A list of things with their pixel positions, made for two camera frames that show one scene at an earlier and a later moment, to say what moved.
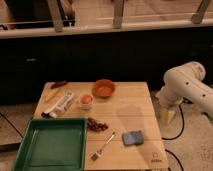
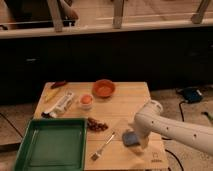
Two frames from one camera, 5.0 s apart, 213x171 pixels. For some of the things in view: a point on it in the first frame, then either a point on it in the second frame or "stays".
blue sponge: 130,138 stays
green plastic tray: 53,144 stays
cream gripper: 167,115 to 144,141
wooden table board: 122,129 stays
